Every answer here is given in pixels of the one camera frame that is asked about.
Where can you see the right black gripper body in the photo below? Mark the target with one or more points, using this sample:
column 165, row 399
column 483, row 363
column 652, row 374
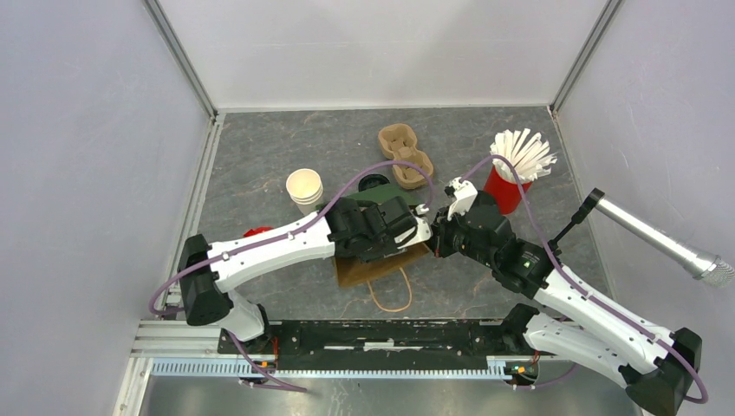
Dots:
column 452, row 237

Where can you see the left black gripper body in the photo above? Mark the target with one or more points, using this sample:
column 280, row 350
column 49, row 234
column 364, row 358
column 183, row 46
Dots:
column 383, row 248

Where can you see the green paper bag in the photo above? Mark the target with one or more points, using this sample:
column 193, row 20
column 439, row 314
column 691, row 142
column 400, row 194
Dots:
column 373, row 270

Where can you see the stack of black lids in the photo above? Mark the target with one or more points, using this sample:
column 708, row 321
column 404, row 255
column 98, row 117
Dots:
column 371, row 181

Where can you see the stack of white paper cups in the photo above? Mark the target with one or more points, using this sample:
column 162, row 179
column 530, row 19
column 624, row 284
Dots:
column 305, row 189

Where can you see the stack of cardboard cup carriers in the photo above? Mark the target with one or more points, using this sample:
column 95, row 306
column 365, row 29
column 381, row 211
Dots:
column 400, row 142

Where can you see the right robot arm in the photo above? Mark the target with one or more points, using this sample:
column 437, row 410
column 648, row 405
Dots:
column 657, row 368

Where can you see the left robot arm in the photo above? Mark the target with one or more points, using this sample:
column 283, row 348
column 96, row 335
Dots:
column 211, row 272

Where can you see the red cup holder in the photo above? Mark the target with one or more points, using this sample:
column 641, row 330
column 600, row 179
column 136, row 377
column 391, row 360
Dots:
column 505, row 192

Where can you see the red D-shaped object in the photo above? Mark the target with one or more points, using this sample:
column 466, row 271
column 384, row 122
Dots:
column 256, row 231

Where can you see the silver microphone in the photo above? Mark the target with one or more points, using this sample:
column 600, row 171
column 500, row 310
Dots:
column 702, row 265

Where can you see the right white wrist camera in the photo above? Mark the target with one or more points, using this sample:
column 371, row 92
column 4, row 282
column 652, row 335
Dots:
column 462, row 193

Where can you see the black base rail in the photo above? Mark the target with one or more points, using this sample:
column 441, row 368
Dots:
column 392, row 345

